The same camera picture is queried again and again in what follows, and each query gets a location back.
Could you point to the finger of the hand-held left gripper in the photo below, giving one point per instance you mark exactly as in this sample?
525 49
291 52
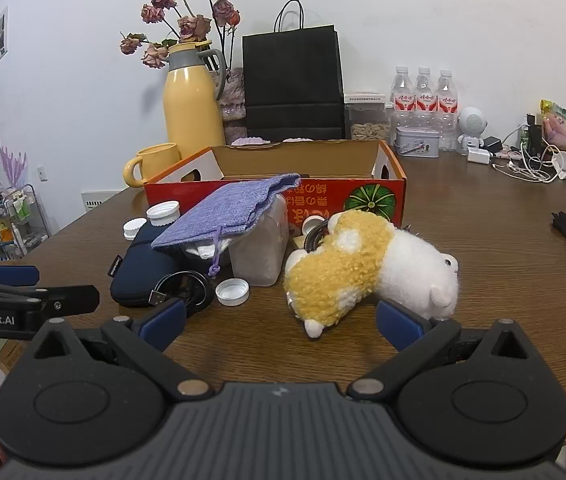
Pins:
13 275
73 299

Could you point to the metal storage rack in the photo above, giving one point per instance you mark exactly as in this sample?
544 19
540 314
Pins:
13 220

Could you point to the yellow snack bag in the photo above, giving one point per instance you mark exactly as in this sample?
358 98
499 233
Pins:
563 127

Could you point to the black power adapter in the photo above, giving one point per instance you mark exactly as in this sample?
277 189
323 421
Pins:
493 144

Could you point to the grey tin box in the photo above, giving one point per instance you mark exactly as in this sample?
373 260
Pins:
415 142

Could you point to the white round charger puck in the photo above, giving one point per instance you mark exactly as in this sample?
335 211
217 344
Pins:
163 212

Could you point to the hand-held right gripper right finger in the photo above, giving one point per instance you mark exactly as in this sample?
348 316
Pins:
398 327

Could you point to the yellow and white plush toy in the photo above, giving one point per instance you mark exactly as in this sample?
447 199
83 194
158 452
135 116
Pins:
358 260

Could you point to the water bottle red label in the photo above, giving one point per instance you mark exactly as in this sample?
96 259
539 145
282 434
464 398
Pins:
445 105
402 105
424 105

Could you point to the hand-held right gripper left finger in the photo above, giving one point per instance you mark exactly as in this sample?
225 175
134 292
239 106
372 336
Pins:
163 322

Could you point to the white robot speaker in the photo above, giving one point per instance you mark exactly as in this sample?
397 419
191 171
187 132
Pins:
472 125

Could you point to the small green bottle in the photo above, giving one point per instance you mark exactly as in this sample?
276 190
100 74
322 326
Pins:
524 135

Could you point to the purple knit item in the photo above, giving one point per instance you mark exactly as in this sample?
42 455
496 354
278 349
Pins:
298 139
250 140

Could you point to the clear plastic jar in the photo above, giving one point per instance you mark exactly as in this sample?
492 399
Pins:
258 255

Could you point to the small flat white box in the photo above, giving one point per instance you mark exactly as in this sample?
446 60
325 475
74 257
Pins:
363 98

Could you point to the white wall socket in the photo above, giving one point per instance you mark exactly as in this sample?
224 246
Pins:
42 173

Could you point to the small white cap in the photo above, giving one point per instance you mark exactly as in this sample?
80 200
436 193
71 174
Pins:
313 222

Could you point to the pink phone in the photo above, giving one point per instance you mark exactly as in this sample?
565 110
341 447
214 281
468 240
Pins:
515 152

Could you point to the navy zip case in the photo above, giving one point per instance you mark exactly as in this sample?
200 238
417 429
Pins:
138 270

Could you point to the black stand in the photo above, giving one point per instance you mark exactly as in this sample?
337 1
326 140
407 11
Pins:
534 135

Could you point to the dried pink rose bouquet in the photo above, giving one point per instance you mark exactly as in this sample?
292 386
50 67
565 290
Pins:
195 27

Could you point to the clear container of seeds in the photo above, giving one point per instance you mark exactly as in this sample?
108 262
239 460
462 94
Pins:
368 127

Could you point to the black paper bag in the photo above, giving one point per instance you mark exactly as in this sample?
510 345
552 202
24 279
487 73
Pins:
290 85

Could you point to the yellow thermos jug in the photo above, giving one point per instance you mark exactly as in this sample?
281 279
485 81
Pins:
193 110

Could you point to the white power adapter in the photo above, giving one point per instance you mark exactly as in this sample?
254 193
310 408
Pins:
565 165

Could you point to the orange cardboard box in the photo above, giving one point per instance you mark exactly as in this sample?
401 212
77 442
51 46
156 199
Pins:
293 160

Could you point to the purple flower wall sticker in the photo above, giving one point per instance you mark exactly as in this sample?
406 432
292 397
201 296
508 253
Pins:
10 165

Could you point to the yellow mug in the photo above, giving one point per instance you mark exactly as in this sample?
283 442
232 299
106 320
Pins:
155 162

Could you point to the white charger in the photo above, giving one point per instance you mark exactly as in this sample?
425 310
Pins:
478 155

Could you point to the white bottle cap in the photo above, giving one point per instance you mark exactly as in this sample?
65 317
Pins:
134 227
233 292

